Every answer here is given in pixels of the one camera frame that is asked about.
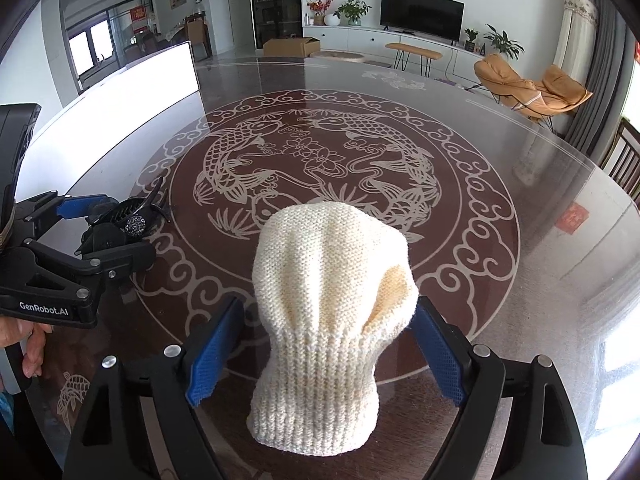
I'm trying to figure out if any black hair claw clip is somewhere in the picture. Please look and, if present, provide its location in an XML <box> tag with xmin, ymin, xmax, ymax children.
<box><xmin>80</xmin><ymin>180</ymin><xmax>173</xmax><ymax>261</ymax></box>

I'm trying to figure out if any cream knitted glove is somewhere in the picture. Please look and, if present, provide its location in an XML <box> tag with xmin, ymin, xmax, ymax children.
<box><xmin>246</xmin><ymin>202</ymin><xmax>418</xmax><ymax>457</ymax></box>

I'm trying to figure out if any dark wooden chair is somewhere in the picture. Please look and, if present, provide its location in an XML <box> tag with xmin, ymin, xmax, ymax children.
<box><xmin>600</xmin><ymin>116</ymin><xmax>640</xmax><ymax>191</ymax></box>

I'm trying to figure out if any person's left hand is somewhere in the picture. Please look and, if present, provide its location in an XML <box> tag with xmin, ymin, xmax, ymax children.
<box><xmin>0</xmin><ymin>315</ymin><xmax>54</xmax><ymax>381</ymax></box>

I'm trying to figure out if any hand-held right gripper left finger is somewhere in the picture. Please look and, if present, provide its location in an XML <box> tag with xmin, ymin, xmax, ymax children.
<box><xmin>62</xmin><ymin>295</ymin><xmax>246</xmax><ymax>480</ymax></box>

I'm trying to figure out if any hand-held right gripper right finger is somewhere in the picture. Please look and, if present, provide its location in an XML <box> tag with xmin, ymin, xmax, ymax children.
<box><xmin>410</xmin><ymin>296</ymin><xmax>588</xmax><ymax>480</ymax></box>

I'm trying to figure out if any orange lounge chair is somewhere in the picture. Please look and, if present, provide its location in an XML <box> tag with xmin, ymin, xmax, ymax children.
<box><xmin>472</xmin><ymin>53</ymin><xmax>594</xmax><ymax>123</ymax></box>

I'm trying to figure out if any broad-leaf potted plant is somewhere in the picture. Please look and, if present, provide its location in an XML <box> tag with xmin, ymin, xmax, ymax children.
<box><xmin>482</xmin><ymin>24</ymin><xmax>526</xmax><ymax>60</ymax></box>

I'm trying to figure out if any wooden bench stool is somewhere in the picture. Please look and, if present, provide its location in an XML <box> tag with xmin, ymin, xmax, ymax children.
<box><xmin>385</xmin><ymin>42</ymin><xmax>443</xmax><ymax>77</ymax></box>

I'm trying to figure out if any bushy green potted plant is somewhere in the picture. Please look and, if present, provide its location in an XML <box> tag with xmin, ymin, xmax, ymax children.
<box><xmin>332</xmin><ymin>0</ymin><xmax>372</xmax><ymax>27</ymax></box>

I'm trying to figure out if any red flower arrangement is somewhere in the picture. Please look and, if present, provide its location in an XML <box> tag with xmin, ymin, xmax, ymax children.
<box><xmin>306</xmin><ymin>0</ymin><xmax>335</xmax><ymax>26</ymax></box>

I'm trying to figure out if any white television cabinet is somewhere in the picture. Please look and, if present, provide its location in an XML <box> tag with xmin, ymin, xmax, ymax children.
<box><xmin>302</xmin><ymin>24</ymin><xmax>493</xmax><ymax>78</ymax></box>

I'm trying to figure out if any dark glass display cabinet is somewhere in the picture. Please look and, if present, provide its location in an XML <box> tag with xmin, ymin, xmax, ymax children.
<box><xmin>248</xmin><ymin>0</ymin><xmax>302</xmax><ymax>50</ymax></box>

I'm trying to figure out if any wooden dining chair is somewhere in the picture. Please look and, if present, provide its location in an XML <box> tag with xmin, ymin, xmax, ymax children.
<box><xmin>184</xmin><ymin>16</ymin><xmax>212</xmax><ymax>60</ymax></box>

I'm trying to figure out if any cardboard box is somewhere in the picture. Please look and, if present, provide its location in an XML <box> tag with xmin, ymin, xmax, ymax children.
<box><xmin>262</xmin><ymin>36</ymin><xmax>321</xmax><ymax>58</ymax></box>

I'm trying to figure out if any covered standing air conditioner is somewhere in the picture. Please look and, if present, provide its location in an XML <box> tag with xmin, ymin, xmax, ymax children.
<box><xmin>554</xmin><ymin>0</ymin><xmax>598</xmax><ymax>93</ymax></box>

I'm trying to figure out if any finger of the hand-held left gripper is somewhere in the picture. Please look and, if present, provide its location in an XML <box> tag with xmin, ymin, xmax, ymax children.
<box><xmin>24</xmin><ymin>240</ymin><xmax>158</xmax><ymax>293</ymax></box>
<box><xmin>14</xmin><ymin>190</ymin><xmax>117</xmax><ymax>250</ymax></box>

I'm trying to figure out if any round beige floor mat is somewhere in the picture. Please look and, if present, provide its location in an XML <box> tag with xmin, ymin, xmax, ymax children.
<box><xmin>311</xmin><ymin>50</ymin><xmax>362</xmax><ymax>64</ymax></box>

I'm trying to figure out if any grey curtain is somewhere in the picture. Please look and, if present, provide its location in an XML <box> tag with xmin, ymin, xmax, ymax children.
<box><xmin>565</xmin><ymin>0</ymin><xmax>633</xmax><ymax>161</ymax></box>

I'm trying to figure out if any flat screen television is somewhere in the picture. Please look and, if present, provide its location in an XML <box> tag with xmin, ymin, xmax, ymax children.
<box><xmin>381</xmin><ymin>0</ymin><xmax>465</xmax><ymax>41</ymax></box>

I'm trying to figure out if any red paper sticker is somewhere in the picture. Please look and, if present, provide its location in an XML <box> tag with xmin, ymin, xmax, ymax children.
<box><xmin>559</xmin><ymin>203</ymin><xmax>587</xmax><ymax>234</ymax></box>

